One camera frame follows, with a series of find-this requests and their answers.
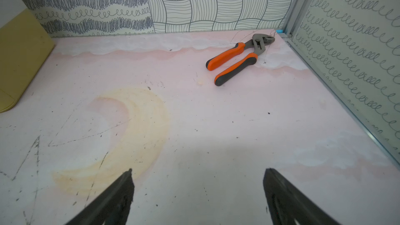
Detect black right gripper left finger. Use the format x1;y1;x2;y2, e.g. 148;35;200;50
67;169;135;225

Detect yellow white drawer cabinet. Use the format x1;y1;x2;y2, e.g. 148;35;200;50
1;9;55;112

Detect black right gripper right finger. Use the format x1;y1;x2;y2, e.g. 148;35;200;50
263;168;338;225

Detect orange handled pliers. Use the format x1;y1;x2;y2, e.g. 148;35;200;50
205;33;276;87

